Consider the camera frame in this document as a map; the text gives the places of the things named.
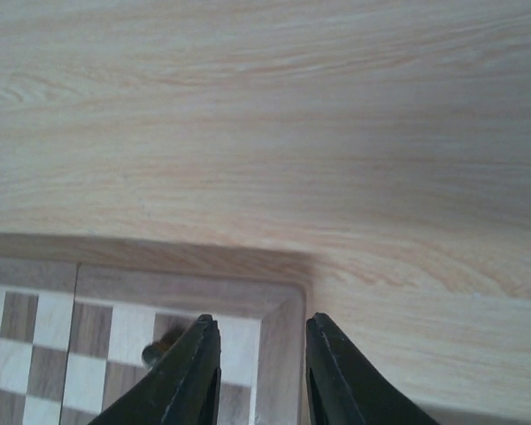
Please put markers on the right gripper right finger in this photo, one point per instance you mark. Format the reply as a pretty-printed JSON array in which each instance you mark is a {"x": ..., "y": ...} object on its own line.
[{"x": 344, "y": 387}]

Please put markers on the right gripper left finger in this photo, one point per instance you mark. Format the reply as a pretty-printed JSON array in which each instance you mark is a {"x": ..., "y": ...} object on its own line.
[{"x": 182, "y": 388}]

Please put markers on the wooden chess board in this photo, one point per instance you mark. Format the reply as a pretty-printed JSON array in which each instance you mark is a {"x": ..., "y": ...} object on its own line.
[{"x": 77, "y": 311}]

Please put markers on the dark chess piece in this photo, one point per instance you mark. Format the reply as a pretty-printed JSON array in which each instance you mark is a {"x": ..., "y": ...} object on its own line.
[{"x": 153, "y": 353}]

